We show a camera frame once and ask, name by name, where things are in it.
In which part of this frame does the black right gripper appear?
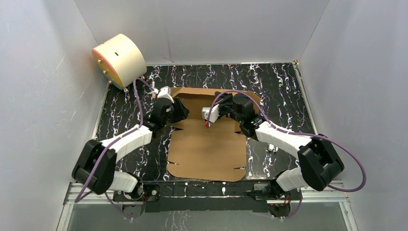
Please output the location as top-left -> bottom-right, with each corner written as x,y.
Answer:
211,91 -> 243,124

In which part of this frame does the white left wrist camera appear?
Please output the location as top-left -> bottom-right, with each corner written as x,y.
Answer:
152,86 -> 174,103

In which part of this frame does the cream cylindrical drum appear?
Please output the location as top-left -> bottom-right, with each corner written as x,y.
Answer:
91,34 -> 147,90

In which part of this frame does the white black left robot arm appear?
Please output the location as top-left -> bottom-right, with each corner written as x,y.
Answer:
72,98 -> 189,200

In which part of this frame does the aluminium table edge rail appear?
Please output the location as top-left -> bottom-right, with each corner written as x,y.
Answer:
292,60 -> 318,134

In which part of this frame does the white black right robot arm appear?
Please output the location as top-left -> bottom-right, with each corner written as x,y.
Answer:
210,90 -> 344,199

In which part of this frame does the brown cardboard box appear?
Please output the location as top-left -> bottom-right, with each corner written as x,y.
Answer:
167,88 -> 247,182

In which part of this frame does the aluminium front frame rail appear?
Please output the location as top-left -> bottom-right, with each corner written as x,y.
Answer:
81,180 -> 349,205

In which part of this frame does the white plastic block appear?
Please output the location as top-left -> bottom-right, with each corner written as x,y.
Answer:
268,144 -> 279,153

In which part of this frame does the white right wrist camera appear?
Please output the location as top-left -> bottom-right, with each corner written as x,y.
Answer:
201,104 -> 219,127

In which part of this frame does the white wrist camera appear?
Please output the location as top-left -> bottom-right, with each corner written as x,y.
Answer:
152,86 -> 174,103
201,104 -> 219,127

